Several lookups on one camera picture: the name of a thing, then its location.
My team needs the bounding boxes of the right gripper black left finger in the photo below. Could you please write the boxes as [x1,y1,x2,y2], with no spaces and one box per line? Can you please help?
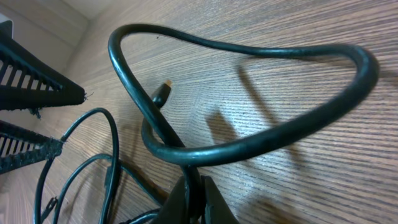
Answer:
[150,177,189,224]

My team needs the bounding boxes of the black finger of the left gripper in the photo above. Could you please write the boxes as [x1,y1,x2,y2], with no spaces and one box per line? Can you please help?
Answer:
[1,121,63,174]
[1,20,85,110]

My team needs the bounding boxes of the black usb cables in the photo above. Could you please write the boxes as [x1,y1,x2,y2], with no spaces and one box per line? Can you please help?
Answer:
[33,79,174,224]

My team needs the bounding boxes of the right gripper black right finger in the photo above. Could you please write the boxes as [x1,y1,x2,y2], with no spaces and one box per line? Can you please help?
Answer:
[201,176,239,224]

